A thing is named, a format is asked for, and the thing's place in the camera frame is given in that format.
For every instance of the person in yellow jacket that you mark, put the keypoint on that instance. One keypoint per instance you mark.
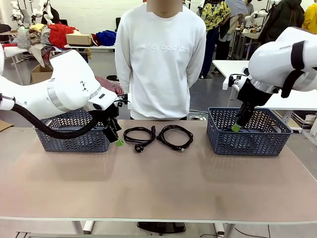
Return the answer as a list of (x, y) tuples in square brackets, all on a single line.
[(310, 17)]

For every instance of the red plaid cloth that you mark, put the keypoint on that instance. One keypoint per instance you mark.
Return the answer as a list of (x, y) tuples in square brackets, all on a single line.
[(109, 85)]

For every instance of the blue-grey plastic lattice basket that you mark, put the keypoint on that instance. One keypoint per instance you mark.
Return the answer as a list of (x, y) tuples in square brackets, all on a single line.
[(242, 145), (74, 143)]

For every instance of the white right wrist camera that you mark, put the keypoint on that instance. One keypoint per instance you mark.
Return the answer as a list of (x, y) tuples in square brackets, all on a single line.
[(225, 83)]

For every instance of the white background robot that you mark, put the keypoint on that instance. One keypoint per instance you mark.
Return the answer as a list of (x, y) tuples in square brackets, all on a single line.
[(257, 13), (15, 6), (47, 13)]

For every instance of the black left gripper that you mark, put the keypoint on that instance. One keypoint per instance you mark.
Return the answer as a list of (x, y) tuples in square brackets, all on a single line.
[(107, 115)]

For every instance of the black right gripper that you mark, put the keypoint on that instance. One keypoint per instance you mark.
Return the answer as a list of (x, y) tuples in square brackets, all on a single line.
[(255, 95)]

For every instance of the black round floor base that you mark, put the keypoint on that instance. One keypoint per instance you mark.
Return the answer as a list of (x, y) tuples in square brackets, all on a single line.
[(161, 226)]

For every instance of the white low rack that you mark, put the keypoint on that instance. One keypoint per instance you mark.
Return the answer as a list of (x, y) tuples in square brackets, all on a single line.
[(309, 124)]

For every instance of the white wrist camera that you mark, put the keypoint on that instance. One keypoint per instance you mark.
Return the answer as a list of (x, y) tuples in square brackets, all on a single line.
[(129, 101), (225, 83)]

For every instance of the flat brown cardboard sheet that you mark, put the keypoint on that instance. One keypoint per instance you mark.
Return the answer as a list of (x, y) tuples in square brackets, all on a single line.
[(5, 126)]

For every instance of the person in grey jacket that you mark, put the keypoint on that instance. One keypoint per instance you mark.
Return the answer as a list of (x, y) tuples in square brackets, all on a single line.
[(237, 7)]

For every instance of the person in white sweatshirt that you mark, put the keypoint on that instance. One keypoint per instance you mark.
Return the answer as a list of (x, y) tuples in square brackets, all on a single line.
[(158, 74)]

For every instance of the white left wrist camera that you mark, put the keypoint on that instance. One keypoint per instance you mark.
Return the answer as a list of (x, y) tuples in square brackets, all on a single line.
[(129, 101)]

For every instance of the person in dark coat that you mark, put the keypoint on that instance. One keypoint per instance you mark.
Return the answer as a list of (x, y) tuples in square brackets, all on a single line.
[(280, 17)]

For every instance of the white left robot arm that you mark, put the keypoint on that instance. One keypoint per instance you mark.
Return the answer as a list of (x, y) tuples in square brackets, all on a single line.
[(67, 81)]

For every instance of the open cardboard box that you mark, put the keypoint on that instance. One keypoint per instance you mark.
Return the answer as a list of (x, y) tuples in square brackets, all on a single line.
[(40, 74)]

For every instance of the blue cloth pile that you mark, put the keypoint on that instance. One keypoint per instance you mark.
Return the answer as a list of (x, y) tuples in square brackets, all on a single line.
[(106, 36)]

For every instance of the mixed clothes pile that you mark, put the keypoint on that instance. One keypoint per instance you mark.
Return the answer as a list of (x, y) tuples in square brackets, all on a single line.
[(37, 33)]

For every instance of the black chair back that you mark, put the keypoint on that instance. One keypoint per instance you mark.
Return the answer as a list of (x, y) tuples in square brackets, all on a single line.
[(119, 24)]

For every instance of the patterned hanging cloth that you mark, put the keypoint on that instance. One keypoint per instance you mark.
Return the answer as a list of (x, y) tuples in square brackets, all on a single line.
[(42, 54)]

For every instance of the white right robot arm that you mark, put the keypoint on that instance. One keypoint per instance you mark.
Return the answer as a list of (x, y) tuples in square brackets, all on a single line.
[(270, 62)]

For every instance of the red clothes pile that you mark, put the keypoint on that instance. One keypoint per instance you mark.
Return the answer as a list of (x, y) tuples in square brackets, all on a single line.
[(59, 33)]

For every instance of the person in yellow patterned shirt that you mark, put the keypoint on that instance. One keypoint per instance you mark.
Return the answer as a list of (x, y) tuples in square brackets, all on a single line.
[(213, 15)]

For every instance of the white table frame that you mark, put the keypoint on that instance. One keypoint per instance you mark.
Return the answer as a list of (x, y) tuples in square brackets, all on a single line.
[(88, 226)]

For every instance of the closed cardboard box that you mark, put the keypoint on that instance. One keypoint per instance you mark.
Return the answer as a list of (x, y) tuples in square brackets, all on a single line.
[(79, 39)]

